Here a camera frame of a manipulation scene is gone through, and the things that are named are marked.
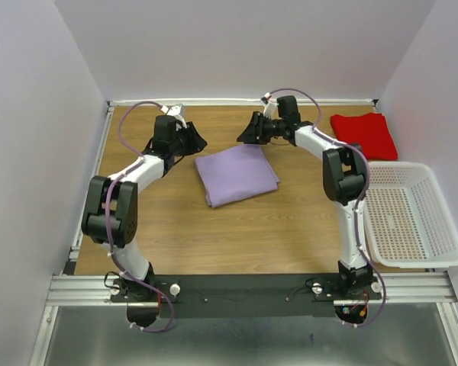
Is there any purple t-shirt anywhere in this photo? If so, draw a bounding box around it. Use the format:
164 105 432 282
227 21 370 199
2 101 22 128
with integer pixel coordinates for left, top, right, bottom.
195 145 279 208

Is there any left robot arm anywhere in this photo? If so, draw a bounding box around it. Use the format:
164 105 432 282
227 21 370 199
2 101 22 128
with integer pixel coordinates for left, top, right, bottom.
81 115 207 301

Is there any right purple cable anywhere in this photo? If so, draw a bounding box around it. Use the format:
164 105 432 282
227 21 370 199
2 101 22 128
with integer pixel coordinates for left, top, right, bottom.
260 88 387 329

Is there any white plastic basket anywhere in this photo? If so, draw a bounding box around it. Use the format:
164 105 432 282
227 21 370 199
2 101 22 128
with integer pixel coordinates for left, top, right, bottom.
363 161 458 269

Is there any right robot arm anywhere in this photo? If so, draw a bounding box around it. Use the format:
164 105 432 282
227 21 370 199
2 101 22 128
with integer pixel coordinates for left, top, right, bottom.
237 111 374 299

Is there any aluminium frame rail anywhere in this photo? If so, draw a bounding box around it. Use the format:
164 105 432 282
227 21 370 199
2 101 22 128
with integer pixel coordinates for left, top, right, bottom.
46 275 111 307

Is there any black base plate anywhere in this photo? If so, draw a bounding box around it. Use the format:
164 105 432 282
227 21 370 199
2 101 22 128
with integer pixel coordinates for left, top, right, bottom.
104 273 381 319

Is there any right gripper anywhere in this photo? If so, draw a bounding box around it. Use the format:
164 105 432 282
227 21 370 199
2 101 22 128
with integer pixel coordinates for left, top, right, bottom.
236 111 285 146

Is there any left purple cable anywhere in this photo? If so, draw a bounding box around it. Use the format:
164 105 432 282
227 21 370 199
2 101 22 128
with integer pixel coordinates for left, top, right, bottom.
106 100 176 333

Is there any folded red t-shirt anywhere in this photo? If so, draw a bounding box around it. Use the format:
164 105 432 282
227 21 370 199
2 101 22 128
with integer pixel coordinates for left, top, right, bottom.
330 113 398 161

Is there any purple cable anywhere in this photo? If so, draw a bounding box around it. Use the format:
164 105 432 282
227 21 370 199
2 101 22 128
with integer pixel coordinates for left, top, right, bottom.
106 100 176 333
260 88 387 329

